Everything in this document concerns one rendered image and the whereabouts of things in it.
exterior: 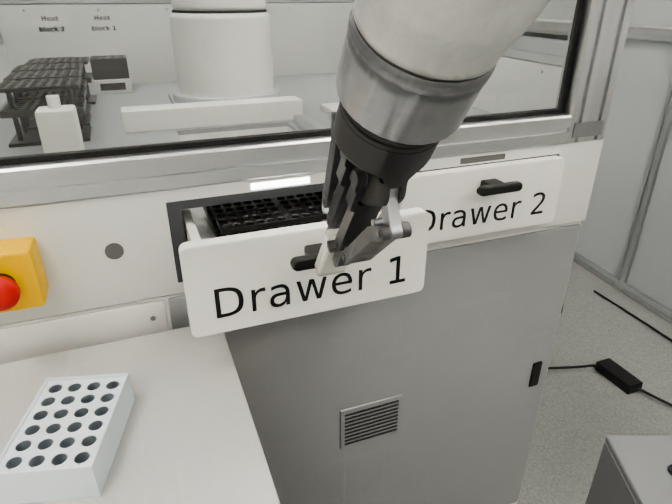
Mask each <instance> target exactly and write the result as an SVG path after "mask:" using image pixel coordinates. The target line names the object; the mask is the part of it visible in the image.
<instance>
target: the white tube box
mask: <svg viewBox="0 0 672 504"><path fill-rule="evenodd" d="M134 400H135V399H134V395H133V390H132V386H131V381H130V377H129V373H119V374H103V375H87V376H71V377H55V378H46V380H45V382H44V383H43V385H42V387H41V388H40V390H39V392H38V393H37V395H36V397H35V398H34V400H33V402H32V403H31V405H30V407H29V408H28V410H27V412H26V413H25V415H24V417H23V418H22V420H21V422H20V423H19V425H18V427H17V428H16V430H15V432H14V433H13V435H12V437H11V438H10V440H9V442H8V443H7V445H6V447H5V448H4V450H3V452H2V453H1V455H0V503H1V504H21V503H33V502H45V501H57V500H69V499H82V498H94V497H101V494H102V491H103V488H104V485H105V483H106V480H107V477H108V474H109V471H110V468H111V466H112V463H113V460H114V457H115V454H116V451H117V449H118V446H119V443H120V440H121V437H122V434H123V432H124V429H125V426H126V423H127V420H128V417H129V415H130V412H131V409H132V406H133V403H134Z"/></svg>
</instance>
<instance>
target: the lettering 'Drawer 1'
mask: <svg viewBox="0 0 672 504"><path fill-rule="evenodd" d="M400 259H401V256H397V257H394V258H392V259H390V263H391V262H393V261H396V260H397V263H396V280H393V281H390V284H394V283H399V282H404V281H405V278H403V279H399V276H400ZM367 271H371V268H367V269H365V270H364V271H363V270H359V290H362V278H363V275H364V273H365V272H367ZM341 276H347V277H348V281H343V282H338V283H336V281H337V279H338V278H339V277H341ZM326 278H327V276H325V277H323V279H322V283H321V287H320V290H319V293H318V290H317V287H316V284H315V281H314V279H309V283H308V287H307V291H306V295H305V294H304V291H303V288H302V285H301V282H300V281H298V282H296V283H297V285H298V288H299V291H300V294H301V297H302V300H303V301H307V300H308V296H309V292H310V288H311V284H312V285H313V288H314V291H315V294H316V297H317V299H318V298H321V297H322V293H323V289H324V285H325V281H326ZM348 283H352V277H351V275H350V274H349V273H340V274H338V275H337V276H335V278H334V279H333V282H332V289H333V291H334V292H335V293H336V294H345V293H348V292H350V291H351V288H350V289H348V290H345V291H338V290H337V289H336V286H337V285H343V284H348ZM276 288H284V289H285V290H286V292H281V293H277V294H275V295H273V296H272V297H271V299H270V303H271V305H272V306H273V307H280V306H283V305H284V304H285V303H286V305H288V304H290V290H289V288H288V286H287V285H284V284H280V285H276V286H273V287H271V291H272V290H274V289H276ZM224 291H233V292H235V293H236V294H237V295H238V298H239V305H238V307H237V309H236V310H234V311H233V312H230V313H226V314H221V307H220V298H219V292H224ZM261 291H266V290H265V287H263V288H260V289H258V290H257V291H256V293H255V290H251V296H252V308H253V311H257V307H256V296H257V294H258V293H259V292H261ZM281 295H286V298H285V300H284V302H282V303H280V304H276V303H275V302H274V299H275V298H276V297H278V296H281ZM214 296H215V304H216V312H217V319H218V318H223V317H228V316H232V315H234V314H236V313H238V312H239V311H240V310H241V309H242V307H243V303H244V299H243V295H242V292H241V291H240V290H239V289H237V288H233V287H227V288H221V289H215V290H214Z"/></svg>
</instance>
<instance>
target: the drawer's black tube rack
mask: <svg viewBox="0 0 672 504"><path fill-rule="evenodd" d="M322 195H323V191H321V192H313V193H306V194H298V195H290V196H282V197H275V198H267V199H259V200H252V201H244V202H236V203H228V204H221V205H213V206H205V207H203V209H204V211H205V213H206V216H207V218H208V221H209V223H210V225H211V228H212V230H213V232H214V235H215V237H222V236H229V235H236V234H242V233H249V232H256V231H262V230H269V229H276V228H282V227H289V226H296V225H303V224H309V223H316V222H323V220H317V221H310V222H303V223H296V224H290V225H283V226H276V227H269V228H263V229H256V230H249V231H242V232H236V233H229V234H222V233H221V231H220V229H219V224H226V223H229V224H232V223H233V222H240V221H247V220H254V219H261V218H268V217H275V216H282V215H285V216H287V217H288V215H289V214H296V213H303V212H310V211H317V210H322ZM288 218H289V217H288ZM289 219H290V218H289ZM290 220H291V219H290Z"/></svg>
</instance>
